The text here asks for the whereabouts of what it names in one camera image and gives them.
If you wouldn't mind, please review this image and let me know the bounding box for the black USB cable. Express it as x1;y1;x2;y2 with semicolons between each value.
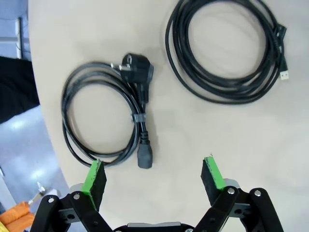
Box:
165;0;290;105

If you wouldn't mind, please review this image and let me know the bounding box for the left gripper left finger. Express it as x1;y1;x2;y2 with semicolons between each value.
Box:
30;159;114;232

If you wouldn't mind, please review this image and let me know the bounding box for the black power cable with plug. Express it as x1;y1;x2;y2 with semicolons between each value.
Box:
61;53;155;169

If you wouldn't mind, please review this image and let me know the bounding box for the person's black T-shirt torso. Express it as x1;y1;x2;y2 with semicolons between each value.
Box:
0;55;41;125

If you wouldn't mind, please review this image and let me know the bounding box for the orange handled metal clamp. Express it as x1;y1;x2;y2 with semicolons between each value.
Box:
0;182;46;232

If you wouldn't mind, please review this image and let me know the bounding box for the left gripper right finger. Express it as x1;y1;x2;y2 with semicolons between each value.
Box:
193;156;285;232

